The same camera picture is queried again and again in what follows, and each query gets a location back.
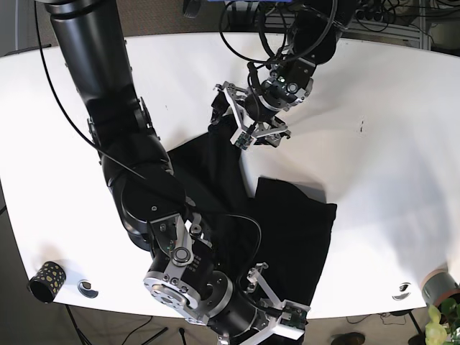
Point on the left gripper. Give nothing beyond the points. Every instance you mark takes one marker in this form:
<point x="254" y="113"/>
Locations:
<point x="255" y="123"/>

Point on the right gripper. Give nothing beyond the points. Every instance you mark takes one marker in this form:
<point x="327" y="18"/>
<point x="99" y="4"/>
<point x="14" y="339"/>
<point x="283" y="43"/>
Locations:
<point x="252" y="316"/>

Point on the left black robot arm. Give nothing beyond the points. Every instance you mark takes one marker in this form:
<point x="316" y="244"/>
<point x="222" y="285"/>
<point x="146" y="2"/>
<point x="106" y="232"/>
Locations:
<point x="285" y="79"/>

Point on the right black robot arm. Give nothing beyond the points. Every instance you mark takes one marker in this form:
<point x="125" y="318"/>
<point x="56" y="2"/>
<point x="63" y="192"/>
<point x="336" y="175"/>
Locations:
<point x="153" y="205"/>

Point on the right metal table grommet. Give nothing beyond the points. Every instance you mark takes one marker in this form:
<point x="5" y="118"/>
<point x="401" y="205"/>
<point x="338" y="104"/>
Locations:
<point x="402" y="291"/>

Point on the metal table grommet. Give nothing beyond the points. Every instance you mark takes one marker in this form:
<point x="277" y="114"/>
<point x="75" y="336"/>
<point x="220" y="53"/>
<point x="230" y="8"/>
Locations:
<point x="402" y="291"/>
<point x="86" y="289"/>

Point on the grey plant pot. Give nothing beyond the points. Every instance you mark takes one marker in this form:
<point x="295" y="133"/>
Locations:
<point x="438" y="286"/>

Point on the left metal table grommet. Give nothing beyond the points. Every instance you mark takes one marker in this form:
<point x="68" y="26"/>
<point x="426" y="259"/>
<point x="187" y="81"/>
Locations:
<point x="86" y="289"/>

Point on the black floral cup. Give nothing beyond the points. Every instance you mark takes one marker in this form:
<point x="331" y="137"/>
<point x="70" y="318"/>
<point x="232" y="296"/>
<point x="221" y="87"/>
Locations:
<point x="47" y="282"/>

